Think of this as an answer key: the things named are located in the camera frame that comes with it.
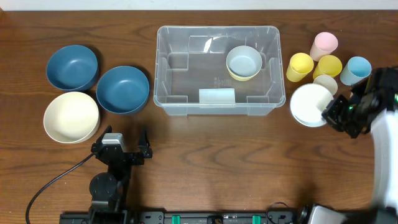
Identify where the light blue plastic cup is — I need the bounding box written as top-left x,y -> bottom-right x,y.
340,56 -> 372,86

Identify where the small white bowl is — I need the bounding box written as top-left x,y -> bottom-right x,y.
290,83 -> 333,128

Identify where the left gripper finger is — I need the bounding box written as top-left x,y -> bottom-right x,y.
138,127 -> 153,158
95,125 -> 112,146

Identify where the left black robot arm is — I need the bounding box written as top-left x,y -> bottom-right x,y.
87,126 -> 153,224

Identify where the cream plastic cup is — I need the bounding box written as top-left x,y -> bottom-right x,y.
313,75 -> 338,95

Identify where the small grey bowl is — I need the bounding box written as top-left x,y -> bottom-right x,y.
226,45 -> 262,77

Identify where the left black cable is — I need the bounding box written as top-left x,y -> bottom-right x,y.
25,152 -> 96,224

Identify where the clear plastic storage bin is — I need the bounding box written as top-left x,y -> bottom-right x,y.
154,26 -> 286,116

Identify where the dark blue bowl far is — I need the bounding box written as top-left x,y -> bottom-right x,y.
46,45 -> 100,91

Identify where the light yellow plastic cup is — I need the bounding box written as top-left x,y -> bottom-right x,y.
286,53 -> 314,82

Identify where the golden yellow plastic cup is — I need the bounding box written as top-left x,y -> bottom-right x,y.
313,55 -> 343,79

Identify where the dark blue bowl near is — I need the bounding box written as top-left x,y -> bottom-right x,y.
96,66 -> 150,114

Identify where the large cream bowl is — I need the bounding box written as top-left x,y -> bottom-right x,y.
43,91 -> 100,144

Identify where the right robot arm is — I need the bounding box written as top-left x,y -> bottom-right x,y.
308,93 -> 397,224

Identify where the pink plastic cup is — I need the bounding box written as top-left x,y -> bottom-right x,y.
310,32 -> 338,62

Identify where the dark blue bowl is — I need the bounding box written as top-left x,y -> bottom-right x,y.
46,45 -> 100,91
96,66 -> 150,114

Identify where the small yellow bowl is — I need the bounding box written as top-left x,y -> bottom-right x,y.
228,68 -> 257,82

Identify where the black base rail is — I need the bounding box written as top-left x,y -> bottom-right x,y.
59,210 -> 309,224

